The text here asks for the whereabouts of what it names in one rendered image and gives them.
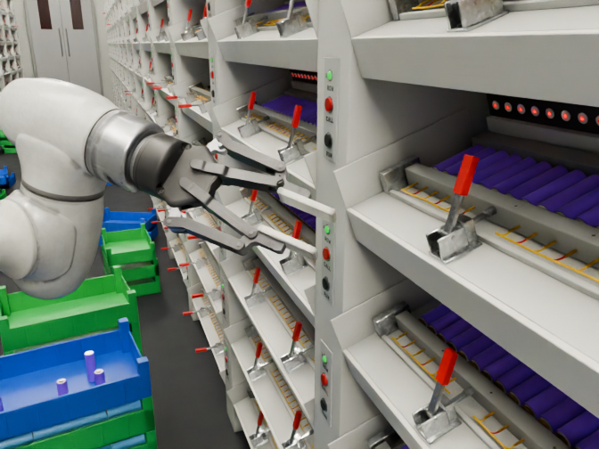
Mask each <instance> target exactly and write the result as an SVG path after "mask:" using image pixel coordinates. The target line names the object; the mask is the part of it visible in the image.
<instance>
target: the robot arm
mask: <svg viewBox="0 0 599 449"><path fill-rule="evenodd" d="M0 127H1V129H2V131H3V132H4V134H5V136H6V137H7V139H8V140H9V141H10V142H11V143H12V144H13V145H15V146H16V151H17V153H18V157H19V160H20V164H21V187H20V189H19V190H15V191H13V192H12V193H11V194H10V195H9V196H7V197H6V198H4V199H3V200H0V271H1V272H3V273H4V274H5V275H7V276H8V277H10V278H12V279H13V281H14V282H15V283H16V285H17V286H18V287H19V288H20V289H21V290H22V291H23V292H25V293H26V294H28V295H29V296H31V297H34V298H41V299H56V298H61V297H64V296H67V295H69V294H70V293H72V292H73V291H75V290H76V289H77V288H78V287H79V286H80V285H81V284H82V282H83V281H84V280H85V278H86V277H87V275H88V273H89V271H90V269H91V267H92V264H93V262H94V258H95V255H96V251H97V248H98V244H99V240H100V236H101V231H102V226H103V213H104V208H103V198H104V191H105V186H106V184H107V182H108V183H110V184H113V185H116V186H118V187H121V188H123V189H125V190H127V191H130V192H140V191H142V192H146V193H148V194H150V195H151V196H154V197H156V198H158V199H160V200H164V201H166V202H167V204H168V205H169V206H170V211H169V216H168V217H167V218H166V219H165V221H164V224H165V226H166V227H167V228H168V229H169V230H170V231H171V232H172V233H189V234H191V235H193V236H195V237H198V238H200V239H202V240H205V241H208V242H210V243H212V244H215V245H217V246H219V247H221V248H223V249H227V250H230V251H232V252H233V253H236V254H238V255H241V256H245V255H247V254H248V251H249V250H250V249H251V248H252V247H253V246H260V247H263V248H265V249H268V250H271V251H273V252H274V253H276V254H283V253H284V251H285V249H289V250H292V251H294V252H296V253H299V254H301V255H302V256H304V257H308V258H310V259H312V260H315V261H316V260H317V259H318V253H317V249H316V248H315V247H313V246H311V245H308V244H306V243H305V242H302V241H299V240H296V239H294V238H292V237H291V236H288V235H286V234H284V233H280V232H278V231H276V230H274V229H272V228H270V227H267V226H265V225H263V224H260V225H259V226H258V231H257V230H256V229H255V228H254V227H252V226H251V225H249V224H248V223H246V222H245V221H244V220H242V219H241V218H240V217H238V216H237V215H236V214H235V213H233V212H232V211H231V210H229V209H228V208H226V207H225V206H223V205H222V204H221V203H219V202H218V201H216V200H215V199H214V196H215V192H216V190H217V189H218V188H219V187H220V185H226V186H230V185H233V186H239V187H243V188H248V189H252V190H258V191H262V192H271V193H275V194H278V195H279V198H280V201H281V202H283V203H285V204H287V205H290V206H292V207H295V208H297V209H300V210H302V211H305V212H307V213H309V214H311V215H313V216H317V217H319V218H322V219H323V220H325V221H328V222H330V223H333V224H335V221H336V219H337V218H336V210H335V209H334V208H330V207H328V206H325V205H324V204H321V203H319V202H316V201H314V200H311V198H312V197H311V192H310V191H309V190H307V189H305V188H302V187H299V186H298V185H296V184H292V183H289V182H288V181H287V177H288V171H287V168H286V166H285V164H284V163H283V162H282V161H280V160H278V159H274V158H272V157H269V156H267V155H266V154H263V153H261V152H259V151H255V150H253V149H252V148H249V147H247V146H245V145H242V144H240V143H237V142H235V141H233V140H232V139H231V138H230V137H229V136H228V135H227V134H226V133H225V132H224V131H222V130H219V131H217V132H216V133H215V137H216V139H214V140H213V141H212V142H211V143H209V144H208V145H207V146H205V145H191V144H189V143H187V142H184V141H182V140H180V139H177V138H175V137H173V136H171V135H167V134H165V132H164V130H163V128H162V127H160V126H159V125H158V124H156V123H153V122H151V121H149V120H147V119H144V118H140V117H138V116H136V115H134V114H133V113H131V112H129V111H126V110H122V109H120V108H119V107H117V106H116V105H115V104H114V103H112V102H111V101H110V100H109V99H107V98H105V97H103V96H101V95H100V94H98V93H95V92H93V91H91V90H89V89H86V88H84V87H82V86H77V85H74V84H71V83H68V82H65V81H61V80H58V79H52V78H19V79H16V80H13V81H12V82H11V83H9V84H8V85H7V86H6V87H5V88H4V89H3V90H2V92H1V93H0ZM215 153H218V154H220V155H224V156H225V155H226V154H228V155H229V156H230V157H232V158H234V159H237V160H239V161H241V162H242V163H245V164H247V165H249V166H251V167H254V168H256V169H258V170H261V171H263V172H265V173H267V174H269V175H265V174H260V173H256V172H250V171H246V170H240V169H236V168H231V167H228V166H226V165H221V164H218V163H217V162H216V160H215V158H214V156H213V154H215ZM198 207H203V208H205V209H206V210H207V211H209V212H210V214H213V215H214V216H216V217H217V218H218V219H220V220H221V221H222V222H224V223H225V224H226V225H228V226H230V227H231V228H232V229H234V230H235V231H236V232H238V233H239V234H240V235H241V236H242V237H241V239H238V238H235V237H234V236H232V235H229V234H227V233H223V232H220V231H219V230H216V229H214V228H212V227H209V226H207V225H205V224H201V223H199V222H196V221H194V220H192V219H190V218H188V217H187V216H186V215H185V214H184V213H182V212H181V210H185V209H189V208H198Z"/></svg>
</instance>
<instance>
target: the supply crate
mask: <svg viewBox="0 0 599 449"><path fill-rule="evenodd" d="M118 324H119V328H118V329H117V330H114V331H106V332H103V333H98V334H95V335H91V336H86V337H83V338H79V339H72V340H68V341H64V342H60V343H56V344H52V345H49V346H44V347H38V348H33V349H30V350H26V351H21V352H18V353H14V354H10V355H3V356H0V396H1V398H2V403H3V408H4V410H3V411H2V412H0V441H1V440H5V439H7V438H10V437H16V436H19V435H22V434H25V433H29V432H31V431H34V430H38V429H43V428H46V427H49V426H52V425H55V424H58V423H62V422H64V421H68V420H73V419H76V418H79V417H83V416H86V415H88V414H92V413H95V412H100V411H103V410H107V409H110V408H112V407H116V406H119V405H122V404H127V403H131V402H134V401H136V400H140V399H143V398H146V397H149V396H152V385H151V376H150V368H149V361H148V359H147V357H146V356H144V357H142V355H141V353H140V351H139V349H138V347H137V345H136V343H135V341H134V339H133V337H132V335H131V333H130V330H129V323H128V319H127V318H126V317H125V318H121V319H118ZM86 351H94V359H95V365H96V370H98V369H103V370H104V377H105V383H103V384H100V385H97V386H96V385H95V382H89V381H88V378H87V372H86V360H85V352H86ZM59 379H66V380H67V384H68V390H69V393H68V394H64V395H61V396H58V392H57V387H56V381H57V380H59Z"/></svg>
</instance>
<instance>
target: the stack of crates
mask: <svg viewBox="0 0 599 449"><path fill-rule="evenodd" d="M112 269H113V274H110V275H104V276H100V277H95V278H90V279H85V280H84V281H83V282H82V284H81V285H80V286H79V287H78V288H77V289H76V290H75V291H73V292H72V293H70V294H69V295H67V296H64V297H61V298H56V299H41V298H34V297H31V296H29V295H28V294H26V293H25V292H23V291H19V292H14V293H10V294H7V291H6V287H5V285H4V286H0V336H1V340H2V345H3V350H4V355H10V354H14V353H18V352H21V351H26V350H30V349H33V348H38V347H44V346H49V345H52V344H56V343H60V342H64V341H68V340H72V339H79V338H83V337H86V336H91V335H95V334H98V333H103V332H106V331H114V330H117V329H118V328H119V324H118V319H121V318H125V317H126V318H127V319H128V323H129V330H130V333H131V335H132V337H133V339H134V341H135V343H136V345H137V347H138V349H139V351H140V353H141V355H142V356H143V350H142V341H141V332H140V324H139V315H138V307H137V299H136V292H135V290H130V288H129V287H128V286H127V283H126V281H125V280H124V278H123V276H122V272H121V266H120V265H114V266H113V267H112Z"/></svg>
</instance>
